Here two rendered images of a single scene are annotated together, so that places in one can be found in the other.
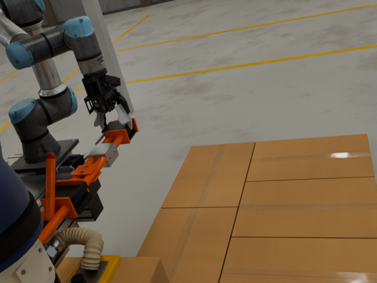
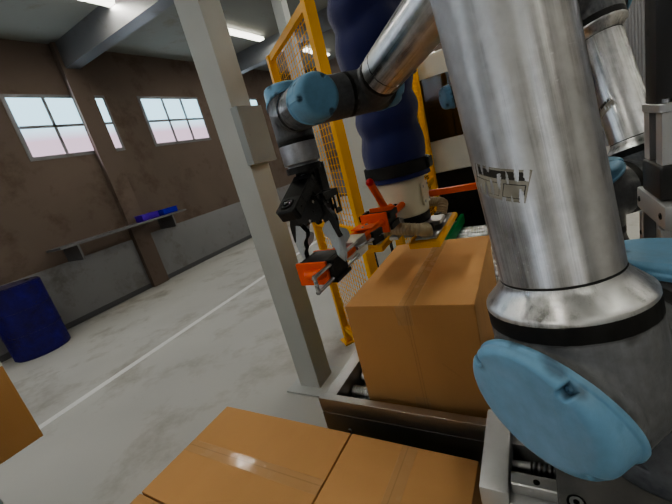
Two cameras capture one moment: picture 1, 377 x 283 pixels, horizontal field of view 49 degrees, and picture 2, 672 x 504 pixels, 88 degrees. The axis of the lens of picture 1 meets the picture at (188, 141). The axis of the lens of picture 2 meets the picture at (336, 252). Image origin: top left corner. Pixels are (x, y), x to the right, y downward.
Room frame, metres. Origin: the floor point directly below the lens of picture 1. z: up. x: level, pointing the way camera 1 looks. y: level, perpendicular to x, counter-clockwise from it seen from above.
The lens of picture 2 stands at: (1.92, 0.36, 1.42)
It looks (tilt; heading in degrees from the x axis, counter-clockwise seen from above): 15 degrees down; 190
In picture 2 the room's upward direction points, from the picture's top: 15 degrees counter-clockwise
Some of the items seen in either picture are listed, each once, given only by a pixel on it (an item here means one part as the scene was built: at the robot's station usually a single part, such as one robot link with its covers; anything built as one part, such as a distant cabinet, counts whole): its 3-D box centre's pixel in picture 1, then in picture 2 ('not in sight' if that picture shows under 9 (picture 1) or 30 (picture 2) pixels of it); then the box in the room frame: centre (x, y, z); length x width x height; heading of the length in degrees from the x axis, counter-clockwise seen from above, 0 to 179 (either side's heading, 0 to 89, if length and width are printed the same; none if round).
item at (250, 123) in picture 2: not in sight; (254, 135); (-0.04, -0.25, 1.62); 0.20 x 0.05 x 0.30; 157
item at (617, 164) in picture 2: not in sight; (593, 193); (1.12, 0.79, 1.20); 0.13 x 0.12 x 0.14; 103
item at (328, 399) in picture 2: not in sight; (414, 417); (1.00, 0.30, 0.58); 0.70 x 0.03 x 0.06; 67
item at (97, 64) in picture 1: (92, 64); (299, 155); (1.20, 0.21, 1.44); 0.08 x 0.08 x 0.05
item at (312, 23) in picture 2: not in sight; (333, 217); (-0.21, 0.03, 1.05); 0.87 x 0.10 x 2.10; 29
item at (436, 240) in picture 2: not in sight; (434, 224); (0.69, 0.51, 1.10); 0.34 x 0.10 x 0.05; 159
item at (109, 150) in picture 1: (103, 155); (350, 247); (1.09, 0.25, 1.20); 0.07 x 0.07 x 0.04; 69
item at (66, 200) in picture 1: (66, 198); (379, 219); (0.89, 0.33, 1.20); 0.10 x 0.08 x 0.06; 69
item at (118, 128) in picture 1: (122, 131); (322, 266); (1.21, 0.20, 1.20); 0.08 x 0.07 x 0.05; 159
